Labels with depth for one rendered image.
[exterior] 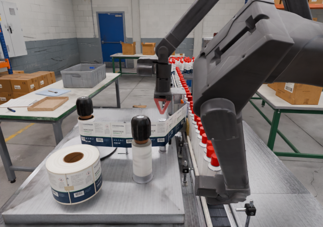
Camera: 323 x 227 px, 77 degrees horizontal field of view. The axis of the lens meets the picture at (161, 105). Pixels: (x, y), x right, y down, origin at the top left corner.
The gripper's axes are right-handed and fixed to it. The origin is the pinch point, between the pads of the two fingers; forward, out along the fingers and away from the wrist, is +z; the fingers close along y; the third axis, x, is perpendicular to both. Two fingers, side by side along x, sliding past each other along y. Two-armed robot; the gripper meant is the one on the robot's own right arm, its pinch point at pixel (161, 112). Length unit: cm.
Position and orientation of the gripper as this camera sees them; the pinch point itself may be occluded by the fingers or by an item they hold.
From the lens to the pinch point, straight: 82.8
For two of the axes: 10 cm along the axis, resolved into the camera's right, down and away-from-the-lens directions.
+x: 10.0, 0.4, 0.1
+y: 0.0, 3.5, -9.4
